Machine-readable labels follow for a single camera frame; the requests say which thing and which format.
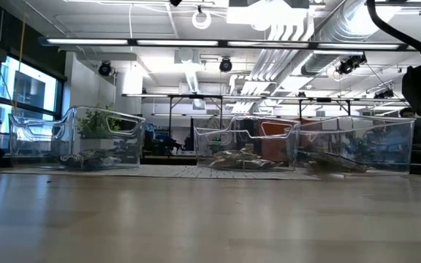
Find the orange green granola bar pack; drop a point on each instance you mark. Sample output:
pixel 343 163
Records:
pixel 247 164

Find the blue silver granola bar pack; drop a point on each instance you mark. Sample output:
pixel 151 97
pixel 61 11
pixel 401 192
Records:
pixel 90 163

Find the black background robot arm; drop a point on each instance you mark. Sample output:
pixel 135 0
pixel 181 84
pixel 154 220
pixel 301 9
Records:
pixel 166 145

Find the white patterned table mat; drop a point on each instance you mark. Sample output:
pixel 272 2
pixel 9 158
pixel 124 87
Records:
pixel 166 171

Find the long ceiling light strip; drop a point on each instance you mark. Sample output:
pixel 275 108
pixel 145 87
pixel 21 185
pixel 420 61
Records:
pixel 177 42

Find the green plant in white pot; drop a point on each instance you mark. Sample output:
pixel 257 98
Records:
pixel 95 131

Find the clear plastic bin straight rim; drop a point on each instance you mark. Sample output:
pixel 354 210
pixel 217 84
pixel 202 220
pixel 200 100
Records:
pixel 360 142

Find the person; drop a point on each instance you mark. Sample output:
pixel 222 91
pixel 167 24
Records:
pixel 408 112

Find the dark computer monitor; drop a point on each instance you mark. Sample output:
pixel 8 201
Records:
pixel 420 128

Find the black metal frame rig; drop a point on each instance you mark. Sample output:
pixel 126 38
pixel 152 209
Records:
pixel 196 96

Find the black ceiling camera cluster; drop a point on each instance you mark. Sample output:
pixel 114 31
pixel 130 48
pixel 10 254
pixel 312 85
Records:
pixel 351 64

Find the silver ceiling air duct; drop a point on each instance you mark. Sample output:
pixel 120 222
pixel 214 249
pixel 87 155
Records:
pixel 334 36

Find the black ceiling camera pair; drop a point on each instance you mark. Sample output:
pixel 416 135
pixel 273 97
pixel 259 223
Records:
pixel 384 94

